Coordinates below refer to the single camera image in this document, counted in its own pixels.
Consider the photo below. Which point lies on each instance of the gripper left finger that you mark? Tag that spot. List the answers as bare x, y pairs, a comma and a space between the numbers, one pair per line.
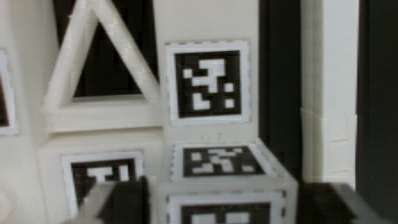
117, 204

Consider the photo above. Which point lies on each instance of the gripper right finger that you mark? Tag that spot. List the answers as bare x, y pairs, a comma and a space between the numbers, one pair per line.
332, 205

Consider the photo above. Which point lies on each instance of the white cube nut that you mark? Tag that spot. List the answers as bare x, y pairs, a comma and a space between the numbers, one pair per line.
225, 186

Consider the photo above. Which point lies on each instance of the white chair back frame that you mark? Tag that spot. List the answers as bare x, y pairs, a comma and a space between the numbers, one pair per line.
198, 101

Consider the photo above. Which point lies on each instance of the white chair seat block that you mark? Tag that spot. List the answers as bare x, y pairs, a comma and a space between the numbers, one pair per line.
95, 157

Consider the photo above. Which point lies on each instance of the white U-shaped border fence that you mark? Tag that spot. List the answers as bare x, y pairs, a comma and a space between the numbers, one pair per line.
330, 89

